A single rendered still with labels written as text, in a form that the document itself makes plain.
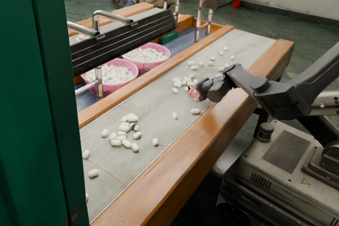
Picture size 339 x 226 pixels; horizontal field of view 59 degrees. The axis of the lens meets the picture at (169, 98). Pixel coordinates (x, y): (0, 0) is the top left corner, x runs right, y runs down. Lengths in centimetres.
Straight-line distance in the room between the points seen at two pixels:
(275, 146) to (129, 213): 95
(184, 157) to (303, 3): 487
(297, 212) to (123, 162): 84
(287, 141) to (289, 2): 421
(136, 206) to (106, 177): 15
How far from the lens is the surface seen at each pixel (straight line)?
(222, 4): 152
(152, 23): 105
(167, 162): 94
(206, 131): 108
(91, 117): 113
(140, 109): 120
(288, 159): 154
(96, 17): 108
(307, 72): 74
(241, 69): 106
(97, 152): 102
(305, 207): 147
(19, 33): 27
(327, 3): 561
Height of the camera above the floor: 143
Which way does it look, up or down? 33 degrees down
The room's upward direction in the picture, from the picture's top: 5 degrees clockwise
